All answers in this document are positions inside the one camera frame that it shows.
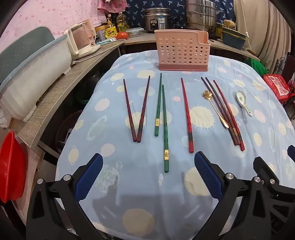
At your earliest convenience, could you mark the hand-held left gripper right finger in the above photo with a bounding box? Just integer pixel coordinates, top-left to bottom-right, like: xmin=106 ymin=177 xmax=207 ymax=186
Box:
xmin=195 ymin=151 xmax=272 ymax=240

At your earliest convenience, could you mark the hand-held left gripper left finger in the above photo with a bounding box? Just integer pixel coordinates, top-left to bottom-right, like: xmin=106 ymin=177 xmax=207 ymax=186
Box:
xmin=26 ymin=153 xmax=103 ymax=240

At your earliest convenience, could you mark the red chopstick gold band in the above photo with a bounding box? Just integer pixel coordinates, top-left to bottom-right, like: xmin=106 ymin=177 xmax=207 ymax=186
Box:
xmin=213 ymin=80 xmax=245 ymax=152

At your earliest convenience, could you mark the maroon chopstick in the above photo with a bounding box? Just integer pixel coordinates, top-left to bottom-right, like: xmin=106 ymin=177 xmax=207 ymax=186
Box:
xmin=137 ymin=75 xmax=151 ymax=143
xmin=123 ymin=79 xmax=137 ymax=142

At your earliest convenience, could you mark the green chopstick gold band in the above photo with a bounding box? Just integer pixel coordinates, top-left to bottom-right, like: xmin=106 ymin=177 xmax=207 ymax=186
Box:
xmin=154 ymin=73 xmax=163 ymax=137
xmin=162 ymin=85 xmax=171 ymax=173

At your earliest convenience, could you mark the pink perforated utensil holder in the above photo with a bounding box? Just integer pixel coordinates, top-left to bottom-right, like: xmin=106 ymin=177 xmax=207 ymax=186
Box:
xmin=154 ymin=30 xmax=211 ymax=71

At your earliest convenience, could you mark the blue printed tablecloth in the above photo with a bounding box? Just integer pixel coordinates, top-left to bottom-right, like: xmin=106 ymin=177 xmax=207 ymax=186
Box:
xmin=55 ymin=50 xmax=295 ymax=240

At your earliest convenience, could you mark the dark purple chopstick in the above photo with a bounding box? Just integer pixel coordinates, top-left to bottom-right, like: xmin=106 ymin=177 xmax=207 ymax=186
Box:
xmin=201 ymin=77 xmax=238 ymax=146
xmin=205 ymin=77 xmax=242 ymax=145

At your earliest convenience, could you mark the red chopstick black band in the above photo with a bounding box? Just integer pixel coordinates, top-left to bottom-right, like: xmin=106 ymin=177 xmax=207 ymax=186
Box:
xmin=181 ymin=78 xmax=194 ymax=154

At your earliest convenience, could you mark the red shopping bag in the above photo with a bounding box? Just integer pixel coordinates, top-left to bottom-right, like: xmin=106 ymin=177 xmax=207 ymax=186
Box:
xmin=263 ymin=74 xmax=290 ymax=100

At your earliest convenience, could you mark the white ceramic spoon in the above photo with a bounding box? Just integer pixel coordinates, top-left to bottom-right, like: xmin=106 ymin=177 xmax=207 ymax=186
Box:
xmin=236 ymin=90 xmax=253 ymax=117

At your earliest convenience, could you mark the red plastic basin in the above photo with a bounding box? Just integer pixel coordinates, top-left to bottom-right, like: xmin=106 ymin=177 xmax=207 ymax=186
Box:
xmin=0 ymin=131 xmax=26 ymax=204

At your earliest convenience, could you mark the gold flower spoon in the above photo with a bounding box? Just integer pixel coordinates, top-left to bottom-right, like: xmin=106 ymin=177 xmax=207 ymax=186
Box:
xmin=202 ymin=91 xmax=229 ymax=129

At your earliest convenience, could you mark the black wrought iron rack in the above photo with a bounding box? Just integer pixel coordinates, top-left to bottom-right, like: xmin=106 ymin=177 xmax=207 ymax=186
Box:
xmin=275 ymin=55 xmax=295 ymax=82

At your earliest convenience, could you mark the grey curved wooden counter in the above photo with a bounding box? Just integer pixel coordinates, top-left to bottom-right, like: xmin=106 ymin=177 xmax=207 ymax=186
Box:
xmin=18 ymin=39 xmax=126 ymax=151

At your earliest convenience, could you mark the green cloth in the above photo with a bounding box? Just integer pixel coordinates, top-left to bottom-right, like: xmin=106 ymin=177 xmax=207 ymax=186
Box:
xmin=247 ymin=56 xmax=270 ymax=76

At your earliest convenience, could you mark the white dish rack blue lid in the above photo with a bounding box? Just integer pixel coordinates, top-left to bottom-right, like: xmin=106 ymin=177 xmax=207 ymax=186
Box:
xmin=0 ymin=26 xmax=72 ymax=121

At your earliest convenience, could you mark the stack of blue yellow bowls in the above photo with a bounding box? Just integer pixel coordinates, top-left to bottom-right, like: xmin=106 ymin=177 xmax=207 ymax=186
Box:
xmin=221 ymin=26 xmax=248 ymax=50

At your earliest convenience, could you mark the beige curtain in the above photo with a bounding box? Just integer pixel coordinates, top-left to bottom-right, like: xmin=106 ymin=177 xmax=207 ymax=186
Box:
xmin=233 ymin=0 xmax=289 ymax=70

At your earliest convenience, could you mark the blue wet wipes packet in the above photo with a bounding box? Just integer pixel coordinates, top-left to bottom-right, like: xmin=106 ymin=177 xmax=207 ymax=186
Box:
xmin=95 ymin=38 xmax=117 ymax=46

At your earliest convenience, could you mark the glass electric kettle white base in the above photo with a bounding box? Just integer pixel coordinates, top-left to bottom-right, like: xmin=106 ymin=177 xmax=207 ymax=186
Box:
xmin=63 ymin=23 xmax=101 ymax=61

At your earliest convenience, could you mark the milk powder can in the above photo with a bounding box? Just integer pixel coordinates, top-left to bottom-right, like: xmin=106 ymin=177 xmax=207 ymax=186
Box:
xmin=95 ymin=25 xmax=109 ymax=41

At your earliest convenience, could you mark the yellow snack packet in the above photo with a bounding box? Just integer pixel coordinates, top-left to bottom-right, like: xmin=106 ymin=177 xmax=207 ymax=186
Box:
xmin=105 ymin=26 xmax=118 ymax=39

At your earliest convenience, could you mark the grey straight counter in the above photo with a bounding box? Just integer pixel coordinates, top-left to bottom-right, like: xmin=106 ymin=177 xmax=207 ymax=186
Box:
xmin=120 ymin=32 xmax=261 ymax=62

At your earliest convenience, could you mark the glass container green lid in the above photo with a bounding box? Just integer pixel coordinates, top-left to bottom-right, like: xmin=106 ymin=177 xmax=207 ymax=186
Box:
xmin=125 ymin=27 xmax=144 ymax=38

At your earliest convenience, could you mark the pink appliance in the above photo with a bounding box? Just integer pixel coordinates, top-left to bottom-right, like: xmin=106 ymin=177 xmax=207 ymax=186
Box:
xmin=82 ymin=18 xmax=97 ymax=44

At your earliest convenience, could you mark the cooking oil bottle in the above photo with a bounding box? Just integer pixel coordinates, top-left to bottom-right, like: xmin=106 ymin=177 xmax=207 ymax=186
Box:
xmin=116 ymin=12 xmax=128 ymax=33

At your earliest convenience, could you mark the steel steamer pot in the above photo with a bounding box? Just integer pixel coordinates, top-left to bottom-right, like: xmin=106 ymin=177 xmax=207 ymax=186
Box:
xmin=185 ymin=0 xmax=217 ymax=35

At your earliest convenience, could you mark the steel rice cooker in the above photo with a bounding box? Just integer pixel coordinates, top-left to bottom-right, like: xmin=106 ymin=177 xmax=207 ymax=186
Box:
xmin=144 ymin=8 xmax=172 ymax=34

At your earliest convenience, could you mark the pink dotted curtain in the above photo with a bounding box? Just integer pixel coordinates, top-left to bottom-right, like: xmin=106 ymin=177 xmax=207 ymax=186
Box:
xmin=0 ymin=0 xmax=109 ymax=49

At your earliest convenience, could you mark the pink patterned garment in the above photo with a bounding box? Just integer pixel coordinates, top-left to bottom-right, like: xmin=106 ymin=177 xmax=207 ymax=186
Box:
xmin=97 ymin=0 xmax=126 ymax=10

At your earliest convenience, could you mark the blue floral cloth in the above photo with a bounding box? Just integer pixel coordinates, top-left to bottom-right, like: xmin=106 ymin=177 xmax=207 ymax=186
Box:
xmin=126 ymin=0 xmax=236 ymax=31

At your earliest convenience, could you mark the white power cable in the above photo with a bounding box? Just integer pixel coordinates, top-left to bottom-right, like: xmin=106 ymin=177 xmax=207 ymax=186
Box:
xmin=70 ymin=44 xmax=121 ymax=67

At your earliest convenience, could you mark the white hanging cord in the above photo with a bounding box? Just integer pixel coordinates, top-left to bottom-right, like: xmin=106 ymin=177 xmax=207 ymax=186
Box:
xmin=239 ymin=0 xmax=255 ymax=61

